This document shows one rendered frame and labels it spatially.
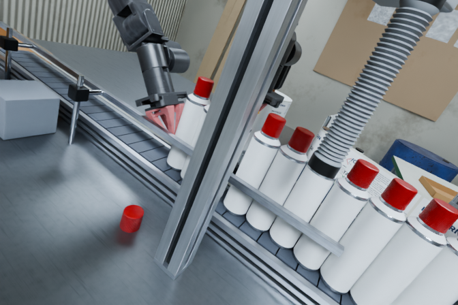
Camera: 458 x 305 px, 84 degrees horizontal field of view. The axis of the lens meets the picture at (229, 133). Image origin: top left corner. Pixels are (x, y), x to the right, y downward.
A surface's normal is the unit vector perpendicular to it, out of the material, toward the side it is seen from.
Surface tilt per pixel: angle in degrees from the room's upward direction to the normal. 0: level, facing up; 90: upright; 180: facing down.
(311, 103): 90
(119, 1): 97
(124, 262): 0
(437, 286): 90
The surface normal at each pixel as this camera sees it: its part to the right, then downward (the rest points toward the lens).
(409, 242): -0.84, -0.13
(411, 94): -0.46, 0.17
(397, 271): -0.62, 0.07
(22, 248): 0.36, -0.86
